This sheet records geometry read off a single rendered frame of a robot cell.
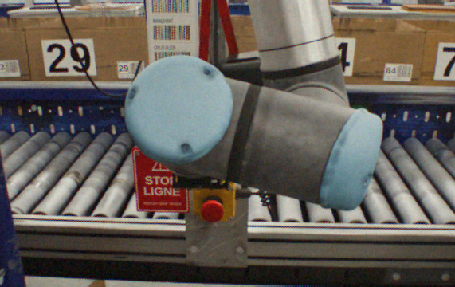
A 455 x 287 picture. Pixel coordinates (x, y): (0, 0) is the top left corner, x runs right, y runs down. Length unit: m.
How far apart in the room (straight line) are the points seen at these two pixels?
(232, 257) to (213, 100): 0.61
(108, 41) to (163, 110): 1.10
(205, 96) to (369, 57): 1.11
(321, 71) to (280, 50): 0.05
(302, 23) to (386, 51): 0.98
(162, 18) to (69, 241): 0.48
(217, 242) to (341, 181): 0.58
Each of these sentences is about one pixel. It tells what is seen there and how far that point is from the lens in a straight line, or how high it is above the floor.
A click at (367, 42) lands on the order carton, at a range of 1.46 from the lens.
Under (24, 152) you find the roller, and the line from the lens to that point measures 1.41.
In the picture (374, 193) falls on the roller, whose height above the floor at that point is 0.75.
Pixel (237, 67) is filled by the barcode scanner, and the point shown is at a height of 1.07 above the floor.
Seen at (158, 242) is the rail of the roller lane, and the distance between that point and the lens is 0.97.
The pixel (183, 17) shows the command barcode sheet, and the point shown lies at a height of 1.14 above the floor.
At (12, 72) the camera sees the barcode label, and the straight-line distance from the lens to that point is 1.61.
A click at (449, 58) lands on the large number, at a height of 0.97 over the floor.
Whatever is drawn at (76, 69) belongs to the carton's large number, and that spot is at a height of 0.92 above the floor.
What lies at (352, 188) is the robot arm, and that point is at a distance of 0.40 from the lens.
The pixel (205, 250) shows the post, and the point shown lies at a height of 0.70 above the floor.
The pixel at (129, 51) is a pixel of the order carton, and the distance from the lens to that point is 1.47.
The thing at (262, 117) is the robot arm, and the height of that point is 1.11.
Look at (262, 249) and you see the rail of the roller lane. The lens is 0.96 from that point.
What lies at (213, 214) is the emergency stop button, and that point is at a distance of 0.80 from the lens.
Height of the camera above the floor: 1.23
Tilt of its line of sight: 21 degrees down
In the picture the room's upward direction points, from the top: straight up
